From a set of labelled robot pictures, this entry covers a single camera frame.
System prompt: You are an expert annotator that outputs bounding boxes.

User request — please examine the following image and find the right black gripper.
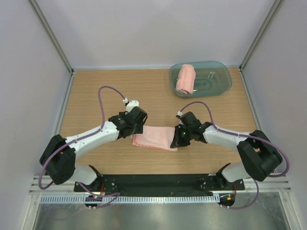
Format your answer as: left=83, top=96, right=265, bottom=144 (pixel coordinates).
left=171, top=125, right=193, bottom=148

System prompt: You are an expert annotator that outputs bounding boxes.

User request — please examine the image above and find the purple cable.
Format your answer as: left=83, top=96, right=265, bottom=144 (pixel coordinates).
left=38, top=86, right=128, bottom=207
left=177, top=101, right=291, bottom=211

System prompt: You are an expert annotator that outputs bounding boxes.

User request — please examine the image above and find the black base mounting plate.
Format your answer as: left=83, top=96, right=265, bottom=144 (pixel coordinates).
left=89, top=174, right=245, bottom=197

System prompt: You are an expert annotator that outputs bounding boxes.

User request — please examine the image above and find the right aluminium frame post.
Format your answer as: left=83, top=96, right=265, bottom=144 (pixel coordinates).
left=239, top=0, right=284, bottom=72

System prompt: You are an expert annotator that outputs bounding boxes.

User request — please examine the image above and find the coral pink printed towel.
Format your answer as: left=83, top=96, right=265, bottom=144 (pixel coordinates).
left=132, top=125, right=177, bottom=151

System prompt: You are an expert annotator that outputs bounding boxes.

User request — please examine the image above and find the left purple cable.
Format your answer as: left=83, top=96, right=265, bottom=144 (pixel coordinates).
left=38, top=86, right=128, bottom=207

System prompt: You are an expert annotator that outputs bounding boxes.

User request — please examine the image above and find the aluminium front rail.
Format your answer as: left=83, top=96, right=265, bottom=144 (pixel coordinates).
left=28, top=173, right=292, bottom=196

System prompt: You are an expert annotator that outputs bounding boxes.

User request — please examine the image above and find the left aluminium frame post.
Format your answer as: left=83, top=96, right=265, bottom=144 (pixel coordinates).
left=28, top=0, right=74, bottom=75

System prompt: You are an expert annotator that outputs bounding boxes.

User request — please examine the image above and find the light pink towel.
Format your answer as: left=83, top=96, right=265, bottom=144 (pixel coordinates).
left=176, top=64, right=196, bottom=94

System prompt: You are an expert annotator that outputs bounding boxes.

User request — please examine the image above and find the blue translucent plastic tub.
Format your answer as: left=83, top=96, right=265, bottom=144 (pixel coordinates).
left=169, top=61, right=232, bottom=98

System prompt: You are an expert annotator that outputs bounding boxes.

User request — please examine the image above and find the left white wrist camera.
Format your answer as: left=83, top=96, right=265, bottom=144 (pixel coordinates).
left=122, top=98, right=139, bottom=113

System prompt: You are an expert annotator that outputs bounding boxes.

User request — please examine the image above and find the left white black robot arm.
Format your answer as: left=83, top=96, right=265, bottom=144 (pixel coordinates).
left=39, top=106, right=148, bottom=192

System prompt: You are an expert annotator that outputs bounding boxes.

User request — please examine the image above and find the white slotted cable duct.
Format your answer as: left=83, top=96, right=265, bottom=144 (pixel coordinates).
left=40, top=195, right=220, bottom=204

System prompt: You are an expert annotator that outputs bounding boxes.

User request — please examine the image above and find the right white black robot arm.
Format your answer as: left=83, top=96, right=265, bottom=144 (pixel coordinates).
left=170, top=112, right=283, bottom=190

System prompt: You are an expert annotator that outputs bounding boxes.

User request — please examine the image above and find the aluminium frame post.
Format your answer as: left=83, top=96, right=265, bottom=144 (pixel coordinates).
left=28, top=0, right=74, bottom=75
left=239, top=0, right=284, bottom=72

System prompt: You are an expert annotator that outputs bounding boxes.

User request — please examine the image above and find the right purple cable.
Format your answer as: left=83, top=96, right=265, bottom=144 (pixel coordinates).
left=177, top=101, right=291, bottom=211

